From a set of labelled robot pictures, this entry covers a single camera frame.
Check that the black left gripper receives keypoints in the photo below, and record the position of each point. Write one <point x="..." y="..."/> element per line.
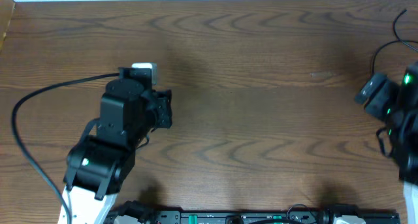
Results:
<point x="164" y="104"/>

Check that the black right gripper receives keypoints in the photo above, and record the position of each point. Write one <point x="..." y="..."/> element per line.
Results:
<point x="375" y="105"/>

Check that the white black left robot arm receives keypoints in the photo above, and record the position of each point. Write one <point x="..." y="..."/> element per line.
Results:
<point x="97" y="166"/>

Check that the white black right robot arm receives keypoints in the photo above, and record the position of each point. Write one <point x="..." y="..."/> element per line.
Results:
<point x="406" y="159"/>

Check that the wooden side panel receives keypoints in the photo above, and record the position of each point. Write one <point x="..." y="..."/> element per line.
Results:
<point x="6" y="11"/>

